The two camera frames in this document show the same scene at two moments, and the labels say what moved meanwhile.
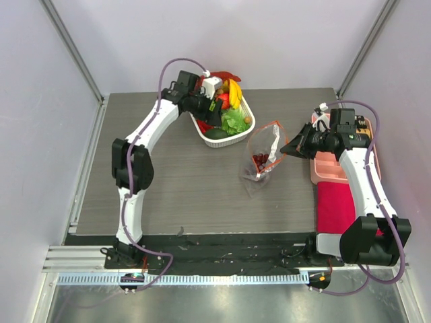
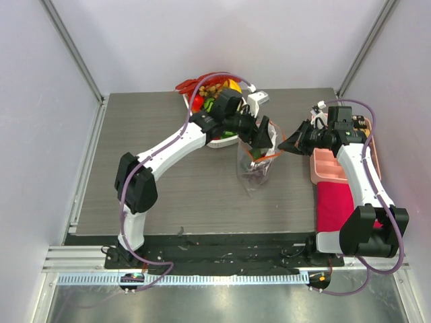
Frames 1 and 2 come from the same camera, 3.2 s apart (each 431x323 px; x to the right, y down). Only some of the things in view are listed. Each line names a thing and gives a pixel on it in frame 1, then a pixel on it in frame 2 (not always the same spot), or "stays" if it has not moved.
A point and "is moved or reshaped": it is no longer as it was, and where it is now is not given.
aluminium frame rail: (60, 27) stays
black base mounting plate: (202, 254) stays
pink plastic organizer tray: (326, 166) stays
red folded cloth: (335, 208) stays
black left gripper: (211, 118) to (258, 137)
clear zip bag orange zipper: (267, 145) is moved or reshaped
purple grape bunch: (260, 159) to (256, 175)
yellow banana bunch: (235, 92) stays
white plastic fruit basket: (221, 142) stays
